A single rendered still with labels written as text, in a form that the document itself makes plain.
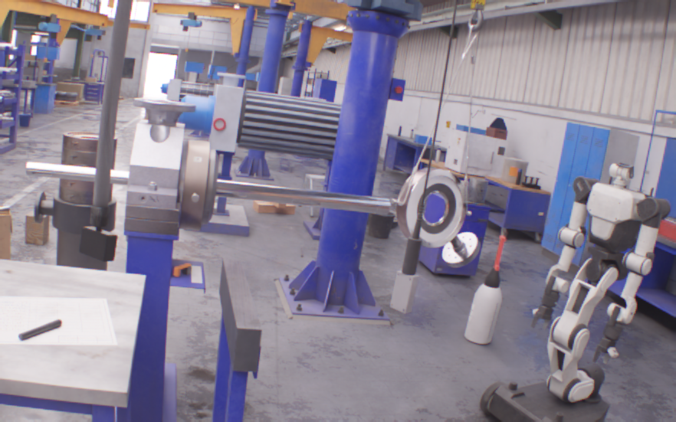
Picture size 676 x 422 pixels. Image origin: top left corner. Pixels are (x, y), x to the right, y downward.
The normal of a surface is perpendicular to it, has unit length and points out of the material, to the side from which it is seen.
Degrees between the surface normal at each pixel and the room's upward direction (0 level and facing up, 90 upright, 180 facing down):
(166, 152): 45
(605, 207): 90
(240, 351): 90
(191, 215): 119
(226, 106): 90
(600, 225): 90
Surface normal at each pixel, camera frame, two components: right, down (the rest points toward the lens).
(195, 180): 0.25, -0.02
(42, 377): 0.16, -0.96
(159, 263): 0.22, 0.25
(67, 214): -0.11, 0.21
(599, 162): -0.97, -0.11
